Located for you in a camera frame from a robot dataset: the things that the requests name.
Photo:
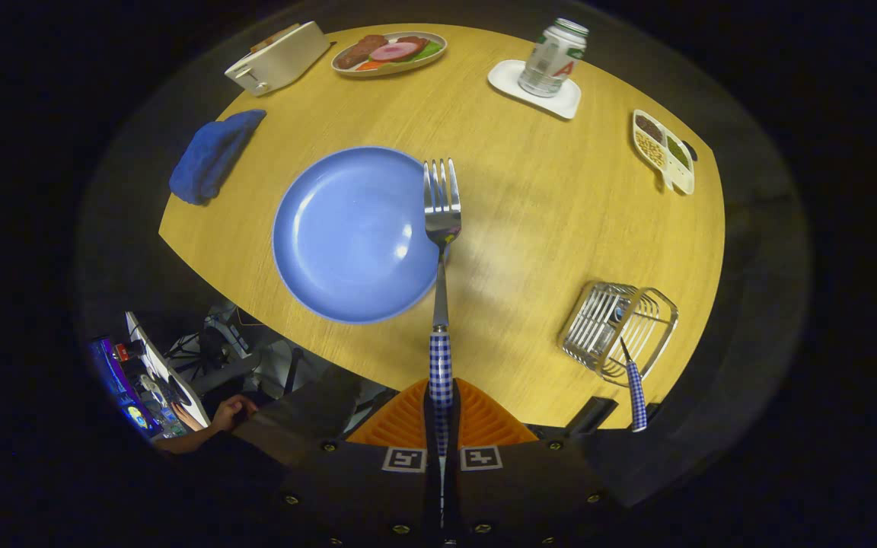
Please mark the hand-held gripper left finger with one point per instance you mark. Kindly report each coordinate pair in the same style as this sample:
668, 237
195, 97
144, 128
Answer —
431, 438

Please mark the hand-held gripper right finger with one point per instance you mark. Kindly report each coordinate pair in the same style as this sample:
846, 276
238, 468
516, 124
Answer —
455, 438

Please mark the black table clamp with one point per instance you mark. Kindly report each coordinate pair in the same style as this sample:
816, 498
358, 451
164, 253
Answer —
655, 413
591, 415

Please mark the blue round plate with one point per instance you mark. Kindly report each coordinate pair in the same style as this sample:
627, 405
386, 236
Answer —
347, 236

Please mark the lit computer screen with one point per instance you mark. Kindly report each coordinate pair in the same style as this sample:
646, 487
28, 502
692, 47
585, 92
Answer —
122, 388

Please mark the white divided bean tray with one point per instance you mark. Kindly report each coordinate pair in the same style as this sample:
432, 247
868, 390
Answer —
684, 181

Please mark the blue folded towel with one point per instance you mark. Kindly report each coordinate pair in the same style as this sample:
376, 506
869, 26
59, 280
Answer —
210, 156

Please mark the white square coaster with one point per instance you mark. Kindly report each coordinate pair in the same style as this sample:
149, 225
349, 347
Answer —
503, 80

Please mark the black table grommet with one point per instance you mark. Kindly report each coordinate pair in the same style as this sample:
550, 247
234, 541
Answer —
693, 152

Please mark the orange carrot slice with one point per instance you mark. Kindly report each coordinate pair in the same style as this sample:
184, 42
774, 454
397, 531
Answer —
370, 65

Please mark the white drink bottle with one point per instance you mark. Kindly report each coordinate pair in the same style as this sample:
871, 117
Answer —
553, 65

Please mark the green lettuce leaf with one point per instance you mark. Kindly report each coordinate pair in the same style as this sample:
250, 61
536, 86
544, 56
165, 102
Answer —
431, 50

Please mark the pink ham slice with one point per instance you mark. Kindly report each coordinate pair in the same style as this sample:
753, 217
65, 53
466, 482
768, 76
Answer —
394, 52

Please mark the brown meat piece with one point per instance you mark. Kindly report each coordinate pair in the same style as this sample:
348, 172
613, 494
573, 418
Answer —
358, 52
412, 39

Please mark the grey food plate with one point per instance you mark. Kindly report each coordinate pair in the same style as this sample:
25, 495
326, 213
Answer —
438, 39

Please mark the white toaster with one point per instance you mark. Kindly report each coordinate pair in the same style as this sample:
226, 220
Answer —
285, 62

